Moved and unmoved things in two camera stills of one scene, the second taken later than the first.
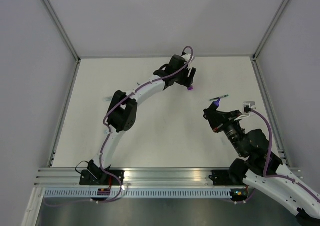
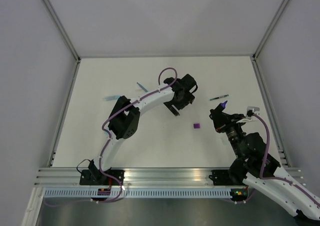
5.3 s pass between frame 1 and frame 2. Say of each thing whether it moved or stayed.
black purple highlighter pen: moved
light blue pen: stayed
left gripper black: moved
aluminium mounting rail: stayed
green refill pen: stayed
